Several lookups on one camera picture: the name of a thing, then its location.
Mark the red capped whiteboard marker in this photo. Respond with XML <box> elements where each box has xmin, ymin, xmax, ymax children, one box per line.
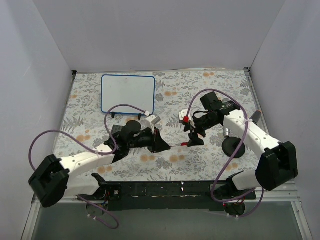
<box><xmin>170</xmin><ymin>142</ymin><xmax>188</xmax><ymax>148</ymax></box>

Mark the blue framed whiteboard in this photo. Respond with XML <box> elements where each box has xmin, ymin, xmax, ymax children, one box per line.
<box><xmin>100</xmin><ymin>74</ymin><xmax>156</xmax><ymax>115</ymax></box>

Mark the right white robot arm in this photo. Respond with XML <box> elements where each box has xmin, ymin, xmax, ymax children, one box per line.
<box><xmin>178</xmin><ymin>89</ymin><xmax>298</xmax><ymax>202</ymax></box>

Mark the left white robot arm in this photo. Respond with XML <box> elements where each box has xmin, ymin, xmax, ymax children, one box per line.
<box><xmin>28</xmin><ymin>120</ymin><xmax>171</xmax><ymax>208</ymax></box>

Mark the silver metal cylinder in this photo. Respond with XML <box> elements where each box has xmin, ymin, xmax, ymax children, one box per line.
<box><xmin>223</xmin><ymin>126</ymin><xmax>231</xmax><ymax>138</ymax></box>

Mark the black round stand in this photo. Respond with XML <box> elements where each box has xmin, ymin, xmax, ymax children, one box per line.
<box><xmin>222</xmin><ymin>136</ymin><xmax>246</xmax><ymax>159</ymax></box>

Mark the grey studded baseplate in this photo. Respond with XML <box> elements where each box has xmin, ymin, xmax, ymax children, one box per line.
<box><xmin>111</xmin><ymin>125</ymin><xmax>124</xmax><ymax>138</ymax></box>

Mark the floral tablecloth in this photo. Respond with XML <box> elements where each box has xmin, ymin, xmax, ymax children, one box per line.
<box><xmin>53</xmin><ymin>70</ymin><xmax>259</xmax><ymax>182</ymax></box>

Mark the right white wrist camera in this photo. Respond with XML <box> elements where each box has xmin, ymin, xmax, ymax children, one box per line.
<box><xmin>178</xmin><ymin>109</ymin><xmax>195</xmax><ymax>127</ymax></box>

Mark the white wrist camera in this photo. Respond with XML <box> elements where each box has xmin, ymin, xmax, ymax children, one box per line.
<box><xmin>178</xmin><ymin>109</ymin><xmax>195</xmax><ymax>127</ymax></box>
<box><xmin>141</xmin><ymin>114</ymin><xmax>161</xmax><ymax>132</ymax></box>

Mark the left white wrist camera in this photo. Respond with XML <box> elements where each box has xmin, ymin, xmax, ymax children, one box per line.
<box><xmin>141</xmin><ymin>114</ymin><xmax>161</xmax><ymax>132</ymax></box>

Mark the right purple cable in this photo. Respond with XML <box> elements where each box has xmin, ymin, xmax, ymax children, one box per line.
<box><xmin>186</xmin><ymin>88</ymin><xmax>265</xmax><ymax>218</ymax></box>

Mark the purple cable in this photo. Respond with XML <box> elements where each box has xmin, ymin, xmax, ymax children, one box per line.
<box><xmin>186</xmin><ymin>88</ymin><xmax>265</xmax><ymax>218</ymax></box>
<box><xmin>28</xmin><ymin>103</ymin><xmax>151</xmax><ymax>230</ymax></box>

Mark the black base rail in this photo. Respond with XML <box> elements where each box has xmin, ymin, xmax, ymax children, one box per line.
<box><xmin>83</xmin><ymin>173</ymin><xmax>257</xmax><ymax>217</ymax></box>

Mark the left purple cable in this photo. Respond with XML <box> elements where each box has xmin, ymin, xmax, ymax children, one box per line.
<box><xmin>28</xmin><ymin>103</ymin><xmax>151</xmax><ymax>230</ymax></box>

